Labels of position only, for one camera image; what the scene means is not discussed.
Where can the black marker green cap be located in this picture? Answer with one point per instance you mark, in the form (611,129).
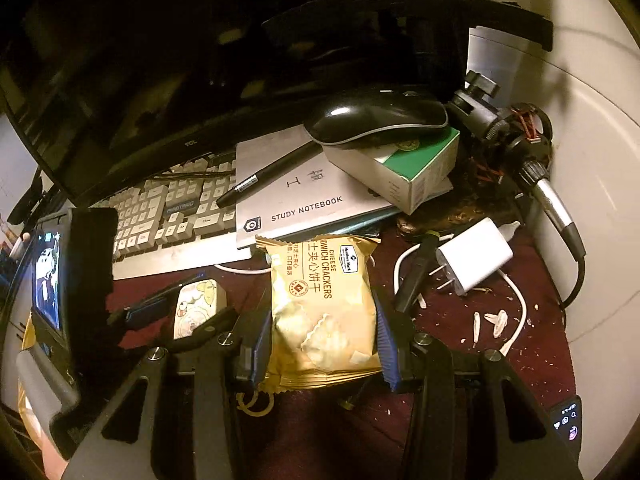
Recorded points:
(415,275)

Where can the white grey keyboard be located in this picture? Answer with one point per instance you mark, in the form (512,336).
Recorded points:
(150,220)

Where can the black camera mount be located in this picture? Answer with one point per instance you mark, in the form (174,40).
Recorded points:
(475,110)

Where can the grey notebook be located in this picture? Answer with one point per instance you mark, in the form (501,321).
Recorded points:
(300,195)

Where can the black smartphone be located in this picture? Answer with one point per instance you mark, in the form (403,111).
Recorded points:
(567,420)

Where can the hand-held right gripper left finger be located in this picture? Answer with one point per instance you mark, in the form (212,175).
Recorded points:
(261,347)

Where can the white key rings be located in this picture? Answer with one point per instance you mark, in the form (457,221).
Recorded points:
(252,405)

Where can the black computer mouse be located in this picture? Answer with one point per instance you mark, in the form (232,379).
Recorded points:
(370,115)

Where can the yellow cracker packet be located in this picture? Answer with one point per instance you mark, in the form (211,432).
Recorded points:
(320,310)

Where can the maroon cloth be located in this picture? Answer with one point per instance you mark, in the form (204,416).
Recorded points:
(325,435)

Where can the black pen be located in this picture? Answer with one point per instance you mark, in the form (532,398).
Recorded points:
(265,175)

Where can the teal notebook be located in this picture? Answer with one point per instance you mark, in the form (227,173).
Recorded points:
(372,219)

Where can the white charger plug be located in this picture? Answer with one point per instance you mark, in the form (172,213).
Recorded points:
(475,255)

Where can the yellow cartoon case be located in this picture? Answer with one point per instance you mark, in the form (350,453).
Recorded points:
(195,305)

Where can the black phone holder clamp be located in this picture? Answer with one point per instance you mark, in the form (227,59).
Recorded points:
(515,22)

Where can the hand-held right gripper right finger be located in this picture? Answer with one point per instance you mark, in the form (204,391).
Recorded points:
(387,347)

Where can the white green small box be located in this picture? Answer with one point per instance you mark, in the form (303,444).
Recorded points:
(410,175)

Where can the cardboard box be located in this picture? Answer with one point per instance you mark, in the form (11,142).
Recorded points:
(27,335)

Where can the dark bronze ornament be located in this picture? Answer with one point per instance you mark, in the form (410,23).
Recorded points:
(465,212)

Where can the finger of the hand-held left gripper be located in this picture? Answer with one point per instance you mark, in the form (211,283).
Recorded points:
(145,308)
(205,327)

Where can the black computer monitor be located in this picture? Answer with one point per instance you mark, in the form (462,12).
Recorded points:
(175,60)

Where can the scattered seed shells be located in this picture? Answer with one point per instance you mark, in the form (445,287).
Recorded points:
(495,320)

